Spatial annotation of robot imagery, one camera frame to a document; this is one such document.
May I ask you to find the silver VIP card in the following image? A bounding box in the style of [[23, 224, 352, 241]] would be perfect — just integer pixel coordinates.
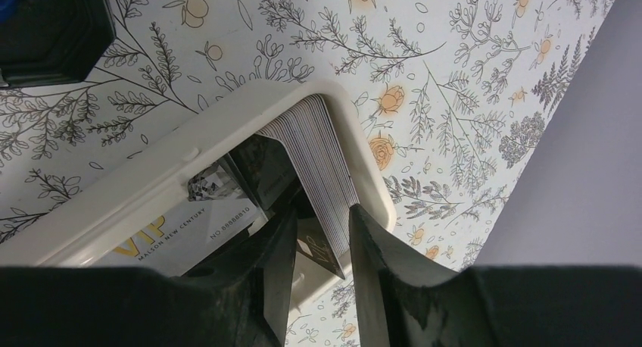
[[92, 162, 260, 277]]

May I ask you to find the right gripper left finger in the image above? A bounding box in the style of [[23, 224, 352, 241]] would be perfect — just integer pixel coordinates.
[[1, 209, 297, 346]]

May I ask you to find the black VIP card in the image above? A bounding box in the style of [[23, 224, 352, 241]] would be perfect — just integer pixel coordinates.
[[235, 133, 347, 280]]

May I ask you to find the black poker chip case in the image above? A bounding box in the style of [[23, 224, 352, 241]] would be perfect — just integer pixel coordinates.
[[1, 0, 116, 89]]

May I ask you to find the stack of cards in tray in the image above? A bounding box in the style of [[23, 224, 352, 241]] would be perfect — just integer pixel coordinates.
[[257, 95, 358, 256]]

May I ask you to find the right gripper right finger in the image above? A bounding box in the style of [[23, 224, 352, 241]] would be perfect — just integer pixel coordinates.
[[349, 205, 641, 346]]

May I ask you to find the white plastic card tray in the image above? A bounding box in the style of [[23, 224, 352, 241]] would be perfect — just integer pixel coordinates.
[[0, 78, 398, 311]]

